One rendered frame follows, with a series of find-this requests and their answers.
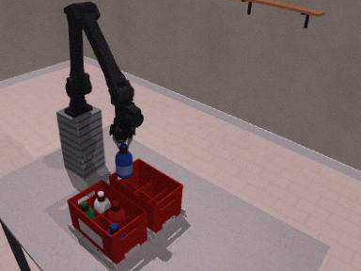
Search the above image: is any red crate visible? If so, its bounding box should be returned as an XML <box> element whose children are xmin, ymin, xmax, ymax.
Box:
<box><xmin>112</xmin><ymin>162</ymin><xmax>183</xmax><ymax>233</ymax></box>
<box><xmin>70</xmin><ymin>184</ymin><xmax>147</xmax><ymax>264</ymax></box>

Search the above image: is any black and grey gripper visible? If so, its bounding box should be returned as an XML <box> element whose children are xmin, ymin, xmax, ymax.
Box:
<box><xmin>109</xmin><ymin>124</ymin><xmax>135</xmax><ymax>150</ymax></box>

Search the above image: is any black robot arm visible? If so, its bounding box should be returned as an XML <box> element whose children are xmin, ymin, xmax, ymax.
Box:
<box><xmin>64</xmin><ymin>2</ymin><xmax>144</xmax><ymax>143</ymax></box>

